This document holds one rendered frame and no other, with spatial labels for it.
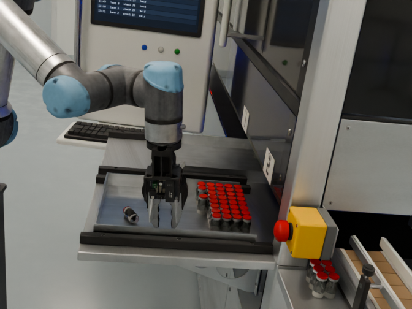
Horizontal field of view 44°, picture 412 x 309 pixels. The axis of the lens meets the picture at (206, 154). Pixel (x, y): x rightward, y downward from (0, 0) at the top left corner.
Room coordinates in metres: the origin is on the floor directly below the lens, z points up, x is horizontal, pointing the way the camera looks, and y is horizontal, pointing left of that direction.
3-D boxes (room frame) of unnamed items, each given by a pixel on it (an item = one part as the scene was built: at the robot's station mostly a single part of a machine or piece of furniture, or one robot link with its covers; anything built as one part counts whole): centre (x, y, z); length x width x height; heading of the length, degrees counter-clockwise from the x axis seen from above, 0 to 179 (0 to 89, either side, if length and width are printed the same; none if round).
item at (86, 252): (1.23, 0.04, 0.87); 0.70 x 0.48 x 0.02; 8
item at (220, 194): (1.06, -0.05, 0.90); 0.18 x 0.02 x 0.05; 7
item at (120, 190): (1.05, 0.06, 0.90); 0.34 x 0.26 x 0.04; 97
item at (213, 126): (1.93, -0.04, 0.73); 1.98 x 0.01 x 0.25; 8
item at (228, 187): (1.07, -0.08, 0.90); 0.18 x 0.02 x 0.05; 7
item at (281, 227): (0.83, -0.16, 0.99); 0.04 x 0.04 x 0.04; 8
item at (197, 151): (1.40, -0.01, 0.90); 0.34 x 0.26 x 0.04; 98
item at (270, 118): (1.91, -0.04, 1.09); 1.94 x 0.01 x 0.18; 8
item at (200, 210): (1.07, -0.01, 0.90); 0.02 x 0.02 x 0.05
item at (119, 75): (0.99, 0.19, 1.18); 0.11 x 0.11 x 0.08; 60
